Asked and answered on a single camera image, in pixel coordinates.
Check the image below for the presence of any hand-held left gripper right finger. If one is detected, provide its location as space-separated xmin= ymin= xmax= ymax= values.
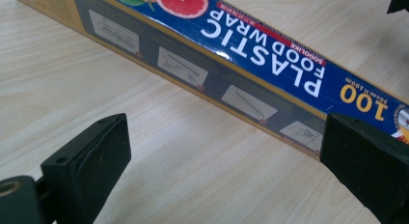
xmin=319 ymin=112 xmax=409 ymax=224

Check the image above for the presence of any blue plastic wrap box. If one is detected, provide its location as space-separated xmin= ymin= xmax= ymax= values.
xmin=13 ymin=0 xmax=409 ymax=160

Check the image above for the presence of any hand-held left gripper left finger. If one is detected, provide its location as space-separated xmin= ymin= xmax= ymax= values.
xmin=41 ymin=113 xmax=132 ymax=224

